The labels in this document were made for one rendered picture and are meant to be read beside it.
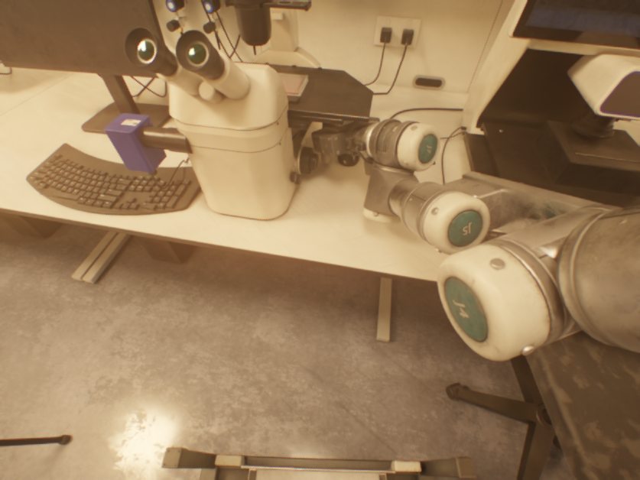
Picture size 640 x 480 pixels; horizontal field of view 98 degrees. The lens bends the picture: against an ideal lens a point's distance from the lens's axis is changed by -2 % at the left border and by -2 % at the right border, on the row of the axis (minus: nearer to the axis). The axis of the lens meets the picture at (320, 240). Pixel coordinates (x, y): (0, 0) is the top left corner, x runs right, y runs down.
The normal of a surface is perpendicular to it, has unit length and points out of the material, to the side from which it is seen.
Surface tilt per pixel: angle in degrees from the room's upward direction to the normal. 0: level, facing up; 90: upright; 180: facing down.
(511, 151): 0
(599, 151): 0
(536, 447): 8
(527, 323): 45
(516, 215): 98
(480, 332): 96
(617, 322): 103
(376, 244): 0
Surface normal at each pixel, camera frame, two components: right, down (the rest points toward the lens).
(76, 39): -0.19, 0.72
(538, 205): -0.95, 0.31
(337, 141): 0.56, 0.38
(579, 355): 0.01, -0.62
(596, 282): -0.99, 0.07
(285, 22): -0.19, 0.86
